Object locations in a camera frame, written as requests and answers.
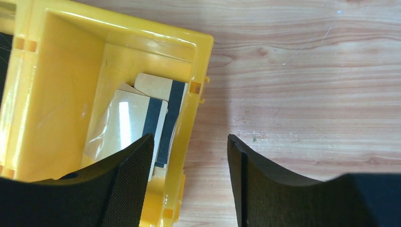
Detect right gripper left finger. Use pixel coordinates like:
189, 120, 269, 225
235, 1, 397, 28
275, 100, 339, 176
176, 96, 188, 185
0, 134, 154, 227

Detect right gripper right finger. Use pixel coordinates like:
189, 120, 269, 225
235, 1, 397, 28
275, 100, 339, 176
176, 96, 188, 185
227, 134, 401, 227

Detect yellow plastic bin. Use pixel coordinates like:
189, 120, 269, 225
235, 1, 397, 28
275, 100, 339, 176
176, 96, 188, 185
0, 0, 17, 102
0, 0, 214, 227

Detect beige striped cards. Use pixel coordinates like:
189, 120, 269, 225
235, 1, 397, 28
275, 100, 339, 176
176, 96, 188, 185
81, 73, 188, 176

